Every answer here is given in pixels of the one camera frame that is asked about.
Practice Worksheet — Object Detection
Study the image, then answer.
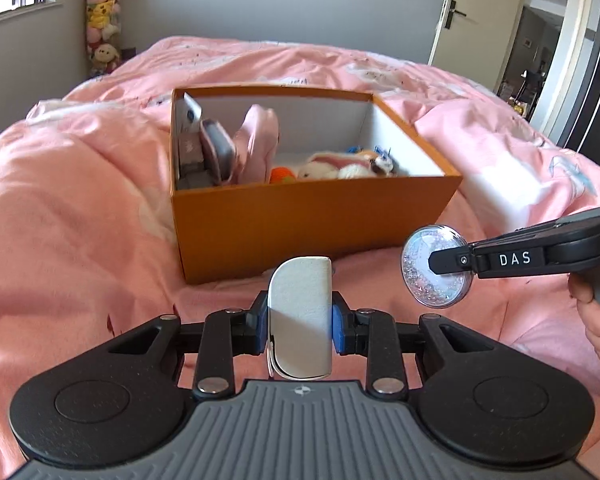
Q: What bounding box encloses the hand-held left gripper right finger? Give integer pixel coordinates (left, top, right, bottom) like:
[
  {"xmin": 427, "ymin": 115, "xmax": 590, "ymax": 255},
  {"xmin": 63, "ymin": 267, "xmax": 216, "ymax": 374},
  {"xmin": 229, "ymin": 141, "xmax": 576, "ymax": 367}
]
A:
[{"xmin": 331, "ymin": 293, "xmax": 504, "ymax": 399}]

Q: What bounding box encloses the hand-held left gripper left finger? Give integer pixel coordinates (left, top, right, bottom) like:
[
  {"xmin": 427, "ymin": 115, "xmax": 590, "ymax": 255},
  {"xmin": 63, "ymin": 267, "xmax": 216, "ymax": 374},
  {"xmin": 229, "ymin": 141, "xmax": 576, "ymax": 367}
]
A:
[{"xmin": 101, "ymin": 293, "xmax": 271, "ymax": 399}]

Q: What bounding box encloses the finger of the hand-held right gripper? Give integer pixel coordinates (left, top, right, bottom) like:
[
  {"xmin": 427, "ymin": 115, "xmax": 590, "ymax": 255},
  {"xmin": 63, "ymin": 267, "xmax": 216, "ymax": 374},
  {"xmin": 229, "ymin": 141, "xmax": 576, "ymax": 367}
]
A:
[{"xmin": 426, "ymin": 216, "xmax": 600, "ymax": 280}]

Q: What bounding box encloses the white curved case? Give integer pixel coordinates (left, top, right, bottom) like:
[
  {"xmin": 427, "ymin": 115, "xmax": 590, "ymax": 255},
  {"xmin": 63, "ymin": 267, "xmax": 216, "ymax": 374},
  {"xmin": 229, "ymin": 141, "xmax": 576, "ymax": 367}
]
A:
[{"xmin": 266, "ymin": 256, "xmax": 335, "ymax": 382}]

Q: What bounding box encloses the round clear glitter disc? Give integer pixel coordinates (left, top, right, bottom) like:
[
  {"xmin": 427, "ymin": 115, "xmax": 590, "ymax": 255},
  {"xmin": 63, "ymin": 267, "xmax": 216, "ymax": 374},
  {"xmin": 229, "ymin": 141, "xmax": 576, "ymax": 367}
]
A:
[{"xmin": 401, "ymin": 224, "xmax": 476, "ymax": 310}]

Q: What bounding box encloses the orange cardboard box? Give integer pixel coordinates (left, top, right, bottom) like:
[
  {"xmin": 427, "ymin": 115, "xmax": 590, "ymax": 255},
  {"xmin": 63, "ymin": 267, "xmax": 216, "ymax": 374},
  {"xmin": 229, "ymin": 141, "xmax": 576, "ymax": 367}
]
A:
[{"xmin": 169, "ymin": 86, "xmax": 465, "ymax": 286}]

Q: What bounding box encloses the pink card wallet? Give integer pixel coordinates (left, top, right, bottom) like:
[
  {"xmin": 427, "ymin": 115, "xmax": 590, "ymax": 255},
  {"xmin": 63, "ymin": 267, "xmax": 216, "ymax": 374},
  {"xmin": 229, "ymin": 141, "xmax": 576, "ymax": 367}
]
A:
[{"xmin": 199, "ymin": 118, "xmax": 239, "ymax": 185}]

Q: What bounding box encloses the pink fabric pouch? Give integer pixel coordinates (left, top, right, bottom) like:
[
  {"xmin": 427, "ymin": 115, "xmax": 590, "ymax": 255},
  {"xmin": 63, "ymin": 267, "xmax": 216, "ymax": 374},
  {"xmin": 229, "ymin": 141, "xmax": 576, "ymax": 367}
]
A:
[{"xmin": 234, "ymin": 104, "xmax": 281, "ymax": 185}]

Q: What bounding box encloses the clear card box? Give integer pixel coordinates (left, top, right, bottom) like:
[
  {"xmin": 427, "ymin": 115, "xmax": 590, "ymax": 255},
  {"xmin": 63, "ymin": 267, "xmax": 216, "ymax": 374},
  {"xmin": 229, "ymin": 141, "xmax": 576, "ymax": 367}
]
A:
[{"xmin": 178, "ymin": 130, "xmax": 205, "ymax": 171}]

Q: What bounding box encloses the white hand cream tube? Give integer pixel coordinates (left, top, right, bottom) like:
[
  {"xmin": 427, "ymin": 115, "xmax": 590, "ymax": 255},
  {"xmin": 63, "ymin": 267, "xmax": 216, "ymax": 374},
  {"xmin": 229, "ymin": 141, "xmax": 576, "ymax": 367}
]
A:
[{"xmin": 177, "ymin": 92, "xmax": 205, "ymax": 134}]

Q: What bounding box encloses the red panda plush toy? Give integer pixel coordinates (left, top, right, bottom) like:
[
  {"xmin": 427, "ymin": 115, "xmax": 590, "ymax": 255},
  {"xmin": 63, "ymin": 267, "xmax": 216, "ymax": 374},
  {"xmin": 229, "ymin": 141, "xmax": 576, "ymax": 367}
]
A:
[{"xmin": 349, "ymin": 144, "xmax": 397, "ymax": 179}]

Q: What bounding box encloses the white pink crochet toy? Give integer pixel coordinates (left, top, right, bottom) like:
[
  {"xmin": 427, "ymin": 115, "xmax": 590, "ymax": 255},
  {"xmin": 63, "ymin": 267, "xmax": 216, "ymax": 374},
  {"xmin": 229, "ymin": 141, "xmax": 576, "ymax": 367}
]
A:
[{"xmin": 296, "ymin": 152, "xmax": 376, "ymax": 181}]

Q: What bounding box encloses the pink printed blanket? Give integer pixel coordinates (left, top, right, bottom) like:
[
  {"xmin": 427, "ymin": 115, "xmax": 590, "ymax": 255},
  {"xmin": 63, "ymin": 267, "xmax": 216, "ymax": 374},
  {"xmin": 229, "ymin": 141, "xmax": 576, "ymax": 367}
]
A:
[{"xmin": 0, "ymin": 35, "xmax": 600, "ymax": 480}]

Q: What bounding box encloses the white door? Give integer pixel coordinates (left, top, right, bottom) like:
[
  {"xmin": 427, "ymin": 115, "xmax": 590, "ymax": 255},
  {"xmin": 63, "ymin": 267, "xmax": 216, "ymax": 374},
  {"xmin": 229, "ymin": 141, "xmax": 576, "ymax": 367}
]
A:
[{"xmin": 426, "ymin": 0, "xmax": 534, "ymax": 94}]

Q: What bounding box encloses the hanging column of plush toys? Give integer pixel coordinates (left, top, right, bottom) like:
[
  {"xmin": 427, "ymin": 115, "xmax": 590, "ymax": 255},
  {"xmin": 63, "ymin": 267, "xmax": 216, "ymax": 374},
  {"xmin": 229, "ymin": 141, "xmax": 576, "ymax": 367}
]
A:
[{"xmin": 82, "ymin": 0, "xmax": 124, "ymax": 79}]

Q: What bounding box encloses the black door handle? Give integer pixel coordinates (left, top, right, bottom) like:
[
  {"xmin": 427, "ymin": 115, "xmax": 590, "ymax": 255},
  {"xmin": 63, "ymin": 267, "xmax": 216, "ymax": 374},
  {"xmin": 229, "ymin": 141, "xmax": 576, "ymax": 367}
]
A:
[{"xmin": 444, "ymin": 0, "xmax": 468, "ymax": 30}]

